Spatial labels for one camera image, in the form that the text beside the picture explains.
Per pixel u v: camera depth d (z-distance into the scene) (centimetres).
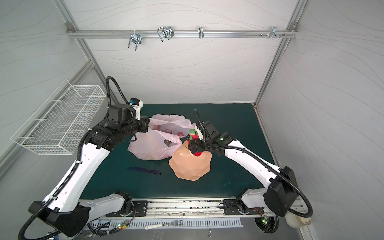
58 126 68
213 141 59
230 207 72
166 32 76
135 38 78
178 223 69
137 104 61
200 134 71
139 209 73
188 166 89
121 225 69
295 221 65
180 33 77
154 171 86
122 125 51
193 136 77
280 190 40
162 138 75
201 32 78
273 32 76
